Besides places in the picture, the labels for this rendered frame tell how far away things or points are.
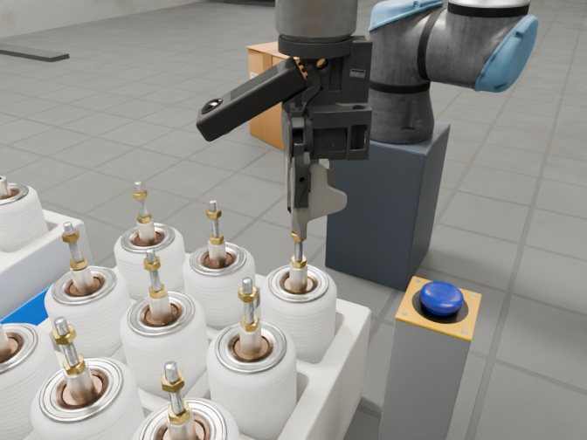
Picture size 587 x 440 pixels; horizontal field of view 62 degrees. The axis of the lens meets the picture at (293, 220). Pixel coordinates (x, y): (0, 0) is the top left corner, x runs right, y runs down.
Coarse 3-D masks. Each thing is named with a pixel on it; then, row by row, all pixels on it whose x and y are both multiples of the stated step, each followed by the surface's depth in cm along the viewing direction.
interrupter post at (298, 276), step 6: (294, 270) 58; (300, 270) 58; (306, 270) 59; (294, 276) 59; (300, 276) 59; (306, 276) 59; (294, 282) 59; (300, 282) 59; (306, 282) 60; (294, 288) 60; (300, 288) 60
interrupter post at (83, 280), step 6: (72, 270) 58; (78, 270) 58; (84, 270) 58; (90, 270) 59; (72, 276) 58; (78, 276) 58; (84, 276) 58; (90, 276) 59; (78, 282) 58; (84, 282) 59; (90, 282) 59; (78, 288) 59; (84, 288) 59; (90, 288) 60
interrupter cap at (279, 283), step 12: (276, 276) 61; (288, 276) 62; (312, 276) 61; (324, 276) 61; (276, 288) 59; (288, 288) 60; (312, 288) 59; (324, 288) 59; (288, 300) 57; (300, 300) 57; (312, 300) 58
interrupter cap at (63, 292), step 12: (96, 276) 62; (108, 276) 61; (60, 288) 59; (72, 288) 60; (96, 288) 60; (108, 288) 59; (60, 300) 57; (72, 300) 57; (84, 300) 57; (96, 300) 58
